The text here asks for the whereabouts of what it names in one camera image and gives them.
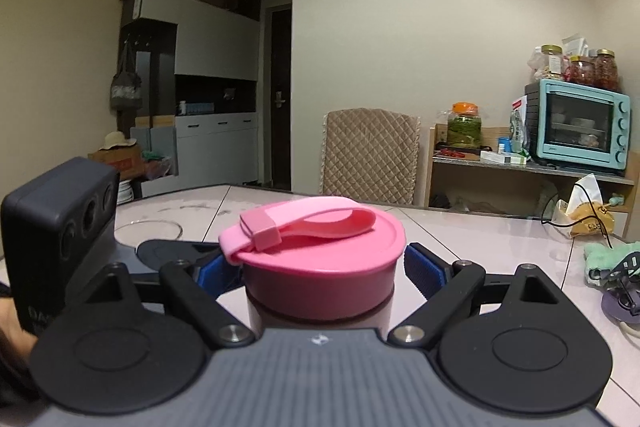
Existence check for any black cable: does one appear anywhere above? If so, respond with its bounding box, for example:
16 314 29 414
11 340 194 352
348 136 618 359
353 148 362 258
541 187 618 254

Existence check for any cardboard box with red print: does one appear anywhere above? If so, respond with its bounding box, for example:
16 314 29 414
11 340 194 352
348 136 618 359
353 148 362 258
88 144 147 180

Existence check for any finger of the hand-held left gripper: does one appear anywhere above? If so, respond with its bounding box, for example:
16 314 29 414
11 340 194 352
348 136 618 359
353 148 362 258
136 239 221 269

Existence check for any straw hat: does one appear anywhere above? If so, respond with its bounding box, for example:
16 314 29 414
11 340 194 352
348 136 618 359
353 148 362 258
103 131 137 152

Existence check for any person's left forearm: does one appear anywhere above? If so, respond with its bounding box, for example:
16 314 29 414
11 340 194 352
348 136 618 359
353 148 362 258
0 282 41 408

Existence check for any green and white bag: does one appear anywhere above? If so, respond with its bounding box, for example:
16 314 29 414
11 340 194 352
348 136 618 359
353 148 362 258
508 95 531 156

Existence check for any tall jar of red chillies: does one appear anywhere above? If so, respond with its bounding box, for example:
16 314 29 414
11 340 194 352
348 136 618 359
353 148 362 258
593 49 620 92

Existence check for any purple round dish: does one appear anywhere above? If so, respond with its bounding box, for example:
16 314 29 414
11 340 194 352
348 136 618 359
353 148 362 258
602 288 640 324

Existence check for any teal toaster oven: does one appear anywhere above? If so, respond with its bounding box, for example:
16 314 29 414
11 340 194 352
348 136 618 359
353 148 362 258
524 79 632 172

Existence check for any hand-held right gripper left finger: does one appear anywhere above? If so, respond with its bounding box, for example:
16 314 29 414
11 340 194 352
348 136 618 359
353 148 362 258
75 251 257 350

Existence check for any pickle jar with orange lid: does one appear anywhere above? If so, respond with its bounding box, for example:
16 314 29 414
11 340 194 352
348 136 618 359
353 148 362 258
446 102 483 148

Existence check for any flat white box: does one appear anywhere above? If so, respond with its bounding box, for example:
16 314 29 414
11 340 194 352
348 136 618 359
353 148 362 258
479 150 529 166

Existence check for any pink bottle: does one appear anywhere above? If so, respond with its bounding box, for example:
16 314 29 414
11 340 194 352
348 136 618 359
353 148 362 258
244 287 397 344

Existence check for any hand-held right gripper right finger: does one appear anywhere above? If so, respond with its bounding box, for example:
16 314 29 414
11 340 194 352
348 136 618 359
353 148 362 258
387 243 567 351

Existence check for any grey and white cabinet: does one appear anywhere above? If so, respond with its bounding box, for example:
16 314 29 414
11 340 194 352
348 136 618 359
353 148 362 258
119 0 261 200

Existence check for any green cloth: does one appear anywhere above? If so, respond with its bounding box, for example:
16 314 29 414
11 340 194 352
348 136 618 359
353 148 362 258
583 240 640 283

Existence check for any grey hanging bag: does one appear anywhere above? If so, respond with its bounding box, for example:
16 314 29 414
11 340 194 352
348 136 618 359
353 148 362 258
110 39 144 110

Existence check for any small jar of red chillies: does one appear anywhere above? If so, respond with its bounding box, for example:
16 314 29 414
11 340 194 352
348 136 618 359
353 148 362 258
568 55 596 87

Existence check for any white pouch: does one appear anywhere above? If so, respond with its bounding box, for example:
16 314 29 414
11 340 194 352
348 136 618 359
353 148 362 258
562 34 591 58

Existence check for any pink bottle cap with strap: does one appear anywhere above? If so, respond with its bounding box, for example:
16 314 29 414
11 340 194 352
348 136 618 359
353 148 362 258
218 201 407 323

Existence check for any wooden side shelf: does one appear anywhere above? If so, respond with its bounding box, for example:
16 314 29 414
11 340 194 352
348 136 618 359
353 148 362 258
425 123 637 239

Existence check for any white snack bag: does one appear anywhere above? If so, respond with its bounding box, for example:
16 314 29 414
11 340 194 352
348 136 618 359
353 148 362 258
552 173 615 239

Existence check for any glass jar with gold lid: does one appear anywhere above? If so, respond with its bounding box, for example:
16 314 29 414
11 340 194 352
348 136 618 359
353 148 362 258
539 45 565 83

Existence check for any chair with quilted cover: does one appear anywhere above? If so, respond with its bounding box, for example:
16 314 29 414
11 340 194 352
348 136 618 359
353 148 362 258
320 109 422 206

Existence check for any dark wooden door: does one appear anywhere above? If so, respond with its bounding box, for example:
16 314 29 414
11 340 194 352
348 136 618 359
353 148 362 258
267 6 293 190

